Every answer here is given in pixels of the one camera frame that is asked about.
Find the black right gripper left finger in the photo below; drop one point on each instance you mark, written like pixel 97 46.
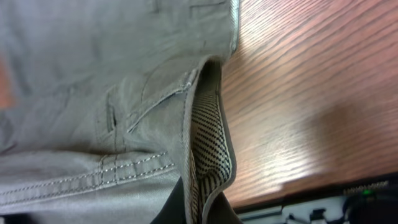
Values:
pixel 173 211

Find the grey shorts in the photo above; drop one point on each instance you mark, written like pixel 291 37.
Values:
pixel 112 103

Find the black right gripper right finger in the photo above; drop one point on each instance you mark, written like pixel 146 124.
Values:
pixel 221 212

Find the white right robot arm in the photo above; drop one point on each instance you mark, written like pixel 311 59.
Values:
pixel 367 201

